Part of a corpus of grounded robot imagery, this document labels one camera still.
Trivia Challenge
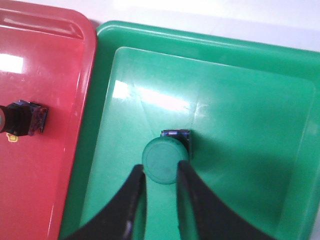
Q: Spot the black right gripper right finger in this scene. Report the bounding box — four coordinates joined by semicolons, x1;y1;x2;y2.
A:
176;160;273;240

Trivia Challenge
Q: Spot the green plastic tray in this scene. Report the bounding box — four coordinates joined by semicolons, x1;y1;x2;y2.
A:
59;21;320;240

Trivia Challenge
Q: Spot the red mushroom push button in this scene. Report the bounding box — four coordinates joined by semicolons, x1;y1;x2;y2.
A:
0;99;49;143

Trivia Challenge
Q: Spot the red plastic tray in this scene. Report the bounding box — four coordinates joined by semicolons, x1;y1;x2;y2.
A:
0;0;97;240

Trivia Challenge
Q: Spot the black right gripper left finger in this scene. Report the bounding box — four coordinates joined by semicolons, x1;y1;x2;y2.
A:
65;164;146;240

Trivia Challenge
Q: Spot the green mushroom push button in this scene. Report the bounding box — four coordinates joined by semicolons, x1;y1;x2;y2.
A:
141;129;192;185

